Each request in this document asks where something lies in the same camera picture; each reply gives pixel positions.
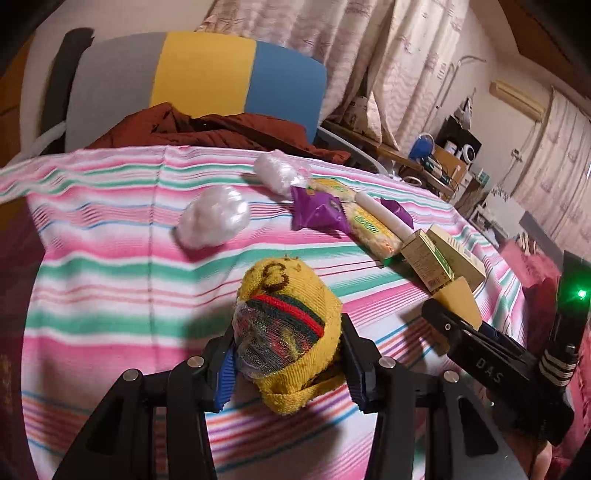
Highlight wooden door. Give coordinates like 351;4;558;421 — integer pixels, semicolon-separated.
0;41;33;153

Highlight plastic-wrapped white ball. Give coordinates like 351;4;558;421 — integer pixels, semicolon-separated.
254;150;309;201
173;186;251;250

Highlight white shelf unit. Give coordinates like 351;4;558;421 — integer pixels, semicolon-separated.
471;187;511;232

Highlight purple snack packet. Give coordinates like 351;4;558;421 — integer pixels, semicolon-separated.
290;185;413;237

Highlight white foam cylinder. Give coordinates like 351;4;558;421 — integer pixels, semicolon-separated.
355;191;416;243

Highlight cardboard box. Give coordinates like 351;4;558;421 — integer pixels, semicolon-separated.
434;148;468;185

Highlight small olive box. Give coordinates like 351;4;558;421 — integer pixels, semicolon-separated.
401;229;455;296

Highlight grey yellow blue chair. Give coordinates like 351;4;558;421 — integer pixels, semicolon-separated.
0;28;328;162

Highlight cream printed box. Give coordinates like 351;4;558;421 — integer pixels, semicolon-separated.
427;224;486;291

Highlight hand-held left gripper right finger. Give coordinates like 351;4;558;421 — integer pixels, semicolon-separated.
341;316;529;480

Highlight yellow green cracker packet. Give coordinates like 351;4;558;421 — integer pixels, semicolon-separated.
307;178;402;268

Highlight wooden desk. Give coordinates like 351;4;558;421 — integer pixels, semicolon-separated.
323;117;458;199

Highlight black monitor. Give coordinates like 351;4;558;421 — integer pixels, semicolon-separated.
436;115;482;162

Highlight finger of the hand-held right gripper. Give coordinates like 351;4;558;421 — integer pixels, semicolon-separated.
421;299;541;407

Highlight plain tan box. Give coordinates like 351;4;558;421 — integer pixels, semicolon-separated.
433;274;484;329

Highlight brown jacket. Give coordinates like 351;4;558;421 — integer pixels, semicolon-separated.
85;102;352;164

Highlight yellow striped sock ball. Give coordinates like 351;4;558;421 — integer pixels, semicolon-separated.
232;256;347;416

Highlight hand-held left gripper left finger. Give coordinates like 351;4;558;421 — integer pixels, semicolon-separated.
53;325;241;480

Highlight striped tablecloth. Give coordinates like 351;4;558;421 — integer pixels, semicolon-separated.
0;145;573;480

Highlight wall air conditioner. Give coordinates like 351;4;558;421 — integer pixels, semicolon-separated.
489;79;546;121

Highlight blue round container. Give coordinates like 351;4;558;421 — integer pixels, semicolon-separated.
410;135;435;162

